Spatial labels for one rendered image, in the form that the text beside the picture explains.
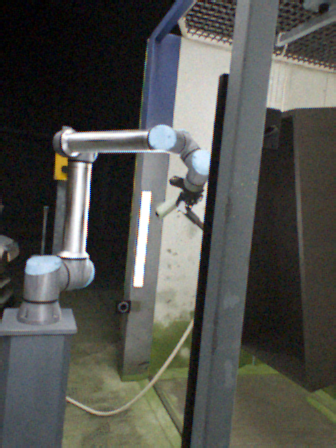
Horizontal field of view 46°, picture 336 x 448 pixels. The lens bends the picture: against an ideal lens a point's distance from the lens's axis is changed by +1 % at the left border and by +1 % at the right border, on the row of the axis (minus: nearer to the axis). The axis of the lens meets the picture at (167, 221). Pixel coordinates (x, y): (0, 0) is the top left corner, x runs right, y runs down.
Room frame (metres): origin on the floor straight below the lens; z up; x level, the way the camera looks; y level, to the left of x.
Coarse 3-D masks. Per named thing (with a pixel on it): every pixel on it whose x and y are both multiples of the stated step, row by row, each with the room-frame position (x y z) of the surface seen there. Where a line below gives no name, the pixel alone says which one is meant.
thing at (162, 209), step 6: (174, 198) 1.79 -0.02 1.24; (162, 204) 1.77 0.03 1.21; (168, 204) 1.77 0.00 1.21; (174, 204) 1.78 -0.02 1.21; (156, 210) 1.75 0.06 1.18; (162, 210) 1.74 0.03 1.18; (168, 210) 1.76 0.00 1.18; (180, 210) 1.80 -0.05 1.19; (192, 210) 1.79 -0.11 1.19; (162, 216) 1.75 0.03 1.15; (186, 216) 1.79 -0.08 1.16; (192, 216) 1.77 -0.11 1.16; (192, 222) 1.78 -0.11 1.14; (198, 222) 1.76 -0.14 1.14
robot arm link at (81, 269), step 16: (80, 160) 1.84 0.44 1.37; (80, 176) 1.84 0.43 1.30; (80, 192) 1.84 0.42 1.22; (64, 208) 1.87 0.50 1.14; (80, 208) 1.85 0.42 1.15; (64, 224) 1.86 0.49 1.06; (80, 224) 1.85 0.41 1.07; (64, 240) 1.85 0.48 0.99; (80, 240) 1.85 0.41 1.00; (64, 256) 1.82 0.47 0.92; (80, 256) 1.84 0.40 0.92; (80, 272) 1.84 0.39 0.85; (80, 288) 1.90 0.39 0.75
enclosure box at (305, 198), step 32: (288, 128) 2.12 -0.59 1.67; (320, 128) 1.62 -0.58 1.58; (288, 160) 2.14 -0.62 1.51; (320, 160) 1.63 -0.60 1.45; (288, 192) 2.17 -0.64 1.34; (320, 192) 1.64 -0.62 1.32; (256, 224) 2.24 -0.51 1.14; (288, 224) 2.19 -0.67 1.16; (320, 224) 1.64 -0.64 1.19; (256, 256) 2.25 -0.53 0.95; (288, 256) 2.22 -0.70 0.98; (320, 256) 1.65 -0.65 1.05; (256, 288) 2.26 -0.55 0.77; (288, 288) 2.25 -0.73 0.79; (320, 288) 1.66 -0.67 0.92; (256, 320) 2.27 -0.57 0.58; (288, 320) 2.28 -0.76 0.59; (320, 320) 1.66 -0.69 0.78; (256, 352) 2.06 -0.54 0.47; (288, 352) 2.03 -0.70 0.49; (320, 352) 1.67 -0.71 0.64; (320, 384) 1.68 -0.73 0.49
